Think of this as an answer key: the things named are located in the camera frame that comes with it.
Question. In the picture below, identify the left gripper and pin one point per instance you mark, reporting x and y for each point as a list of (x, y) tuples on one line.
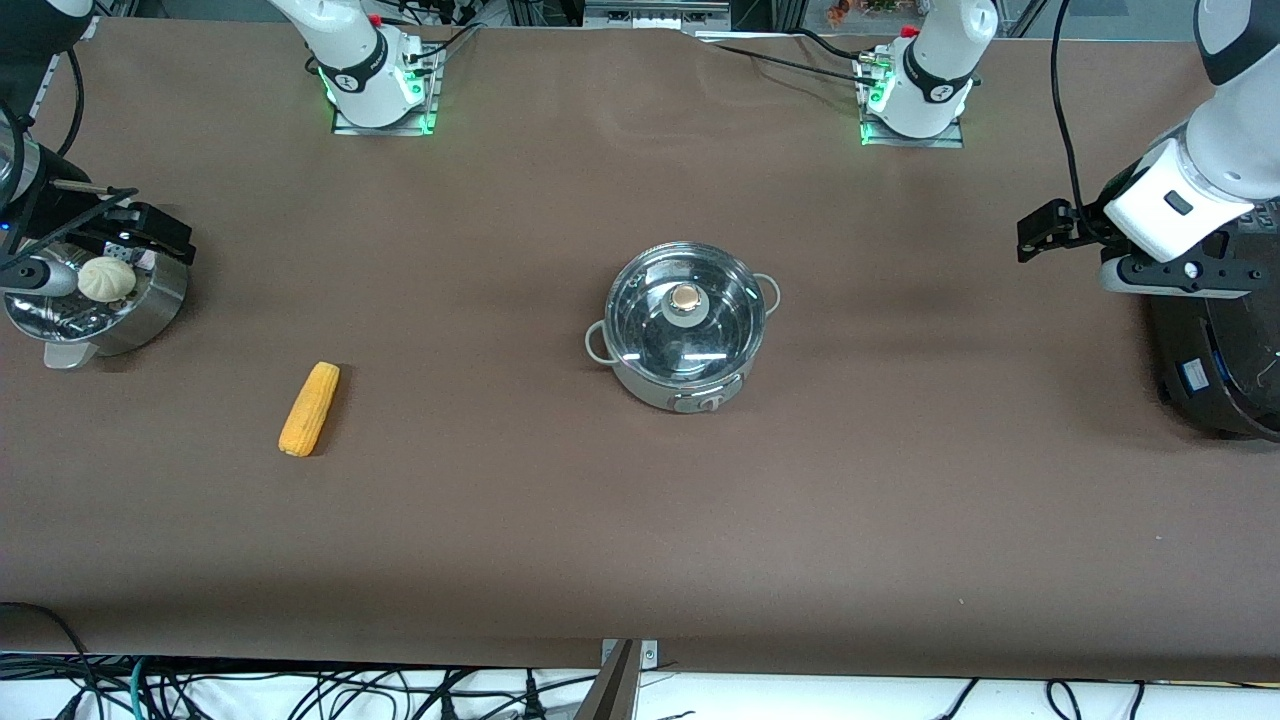
[(1090, 220)]

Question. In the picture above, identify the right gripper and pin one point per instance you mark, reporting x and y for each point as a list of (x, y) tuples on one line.
[(60, 212)]

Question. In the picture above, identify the yellow corn cob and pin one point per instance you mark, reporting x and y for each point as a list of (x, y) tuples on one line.
[(309, 408)]

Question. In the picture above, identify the glass pot lid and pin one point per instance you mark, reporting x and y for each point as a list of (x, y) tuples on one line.
[(685, 315)]

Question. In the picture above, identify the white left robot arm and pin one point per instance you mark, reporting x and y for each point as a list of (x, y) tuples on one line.
[(935, 75)]

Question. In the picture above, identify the steel steamer pot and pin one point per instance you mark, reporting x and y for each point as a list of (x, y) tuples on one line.
[(135, 318)]

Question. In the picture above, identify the steel cooking pot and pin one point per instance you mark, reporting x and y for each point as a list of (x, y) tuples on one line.
[(650, 393)]

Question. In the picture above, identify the white steamed bun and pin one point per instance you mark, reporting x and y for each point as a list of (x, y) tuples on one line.
[(106, 280)]

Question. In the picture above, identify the black round cooker appliance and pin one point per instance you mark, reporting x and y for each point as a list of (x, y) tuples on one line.
[(1225, 370)]

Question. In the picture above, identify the orange background object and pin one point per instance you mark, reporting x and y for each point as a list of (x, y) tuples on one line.
[(838, 10)]

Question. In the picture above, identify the brown table cover sheet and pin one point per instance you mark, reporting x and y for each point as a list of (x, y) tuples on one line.
[(500, 520)]

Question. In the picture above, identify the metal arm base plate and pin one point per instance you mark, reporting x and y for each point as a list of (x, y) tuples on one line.
[(950, 140), (425, 118)]

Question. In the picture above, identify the aluminium table edge rail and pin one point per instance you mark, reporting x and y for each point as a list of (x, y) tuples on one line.
[(45, 85)]

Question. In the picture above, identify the grey aluminium frame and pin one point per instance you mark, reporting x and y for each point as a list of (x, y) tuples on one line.
[(655, 12)]

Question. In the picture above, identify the small metal clamp bracket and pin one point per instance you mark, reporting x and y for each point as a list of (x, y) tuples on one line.
[(649, 653)]

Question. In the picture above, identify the dark camera stand pole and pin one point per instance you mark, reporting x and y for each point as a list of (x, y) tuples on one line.
[(612, 690)]

